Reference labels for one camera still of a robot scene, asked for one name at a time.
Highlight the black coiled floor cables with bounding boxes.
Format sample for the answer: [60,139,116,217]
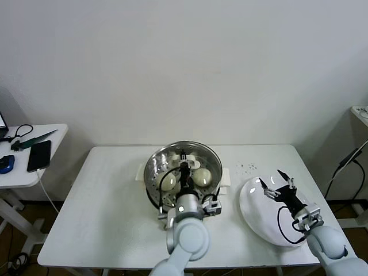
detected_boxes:
[8,252,29,273]

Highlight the steel steamer pot white handles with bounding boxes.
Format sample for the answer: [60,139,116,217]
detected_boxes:
[136,140,232,211]

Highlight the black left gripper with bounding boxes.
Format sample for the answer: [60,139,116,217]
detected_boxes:
[179,154,194,194]

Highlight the round white plate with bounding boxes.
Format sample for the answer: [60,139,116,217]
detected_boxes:
[239,175,313,248]

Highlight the black smartphone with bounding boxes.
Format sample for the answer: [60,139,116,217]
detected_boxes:
[27,140,52,173]

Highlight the white steamed baozi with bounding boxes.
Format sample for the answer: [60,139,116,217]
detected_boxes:
[192,168,214,186]
[156,172,177,191]

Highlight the blue computer mouse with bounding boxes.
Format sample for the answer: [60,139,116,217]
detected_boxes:
[0,154,16,174]

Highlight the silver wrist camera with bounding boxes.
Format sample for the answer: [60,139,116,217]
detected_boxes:
[201,197,223,217]
[298,202,325,228]

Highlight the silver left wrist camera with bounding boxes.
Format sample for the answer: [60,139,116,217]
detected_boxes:
[201,197,223,217]

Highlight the open laptop lit screen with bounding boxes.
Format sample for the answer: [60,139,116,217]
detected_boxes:
[0,110,10,139]

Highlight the white stand foot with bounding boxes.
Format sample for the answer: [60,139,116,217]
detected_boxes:
[336,201,365,229]

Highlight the white side table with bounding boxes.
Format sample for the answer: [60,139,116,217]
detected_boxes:
[0,123,69,251]

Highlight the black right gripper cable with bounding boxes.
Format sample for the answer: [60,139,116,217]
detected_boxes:
[277,205,308,246]

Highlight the white charging cable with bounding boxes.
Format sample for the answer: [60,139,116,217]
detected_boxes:
[36,168,60,213]

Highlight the round glass pot lid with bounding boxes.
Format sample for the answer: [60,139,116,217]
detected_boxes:
[143,140,223,210]

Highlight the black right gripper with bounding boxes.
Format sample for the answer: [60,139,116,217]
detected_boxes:
[258,168,309,217]

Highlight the thin black looped cable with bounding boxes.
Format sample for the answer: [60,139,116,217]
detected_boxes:
[0,123,34,143]

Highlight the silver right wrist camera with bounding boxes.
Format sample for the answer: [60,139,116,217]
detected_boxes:
[298,202,325,228]

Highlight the white power strip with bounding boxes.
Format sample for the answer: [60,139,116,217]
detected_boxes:
[351,105,368,127]

